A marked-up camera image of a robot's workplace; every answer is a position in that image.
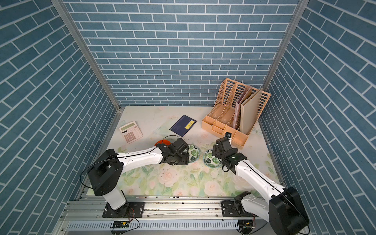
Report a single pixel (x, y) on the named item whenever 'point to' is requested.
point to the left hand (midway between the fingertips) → (188, 162)
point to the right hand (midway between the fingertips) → (223, 149)
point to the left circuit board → (124, 224)
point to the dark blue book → (182, 125)
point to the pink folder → (236, 119)
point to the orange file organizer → (219, 121)
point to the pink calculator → (130, 132)
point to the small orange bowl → (163, 141)
